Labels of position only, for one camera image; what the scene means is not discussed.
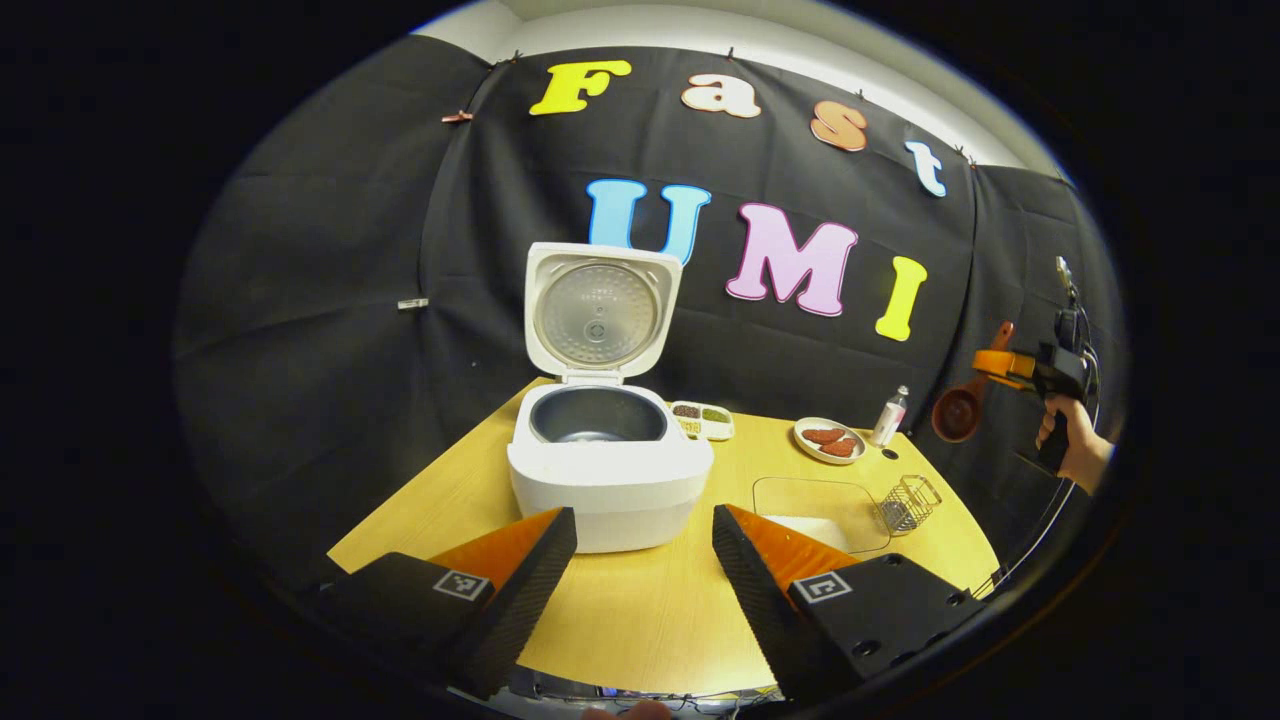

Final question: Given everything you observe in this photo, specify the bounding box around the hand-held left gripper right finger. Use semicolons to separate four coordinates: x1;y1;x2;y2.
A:
712;503;987;706

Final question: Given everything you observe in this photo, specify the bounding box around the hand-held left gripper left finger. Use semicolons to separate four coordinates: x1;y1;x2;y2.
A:
318;507;580;701

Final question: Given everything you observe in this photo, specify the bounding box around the wooden spoon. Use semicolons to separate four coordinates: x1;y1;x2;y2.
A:
931;320;1016;444

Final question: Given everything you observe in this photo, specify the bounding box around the white rice cooker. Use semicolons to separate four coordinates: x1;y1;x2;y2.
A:
507;241;715;554

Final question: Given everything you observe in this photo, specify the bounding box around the metal wire chopstick holder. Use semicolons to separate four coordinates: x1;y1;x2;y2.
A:
878;475;943;536

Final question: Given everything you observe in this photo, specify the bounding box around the clear plastic tray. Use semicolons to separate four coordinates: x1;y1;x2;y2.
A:
752;477;893;557

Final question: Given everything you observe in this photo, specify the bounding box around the small clear bottle pink label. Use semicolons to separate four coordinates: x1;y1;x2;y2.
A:
870;385;910;448

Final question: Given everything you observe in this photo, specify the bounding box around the white round plate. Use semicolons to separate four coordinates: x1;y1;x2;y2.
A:
793;417;867;466

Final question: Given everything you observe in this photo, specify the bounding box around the white divided grain dish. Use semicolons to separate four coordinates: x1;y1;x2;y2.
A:
668;400;736;442

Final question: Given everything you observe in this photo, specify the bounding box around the black backdrop cloth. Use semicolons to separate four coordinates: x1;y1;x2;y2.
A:
172;35;1129;591

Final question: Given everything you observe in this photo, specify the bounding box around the black cable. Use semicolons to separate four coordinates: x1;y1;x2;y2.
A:
970;340;1101;599

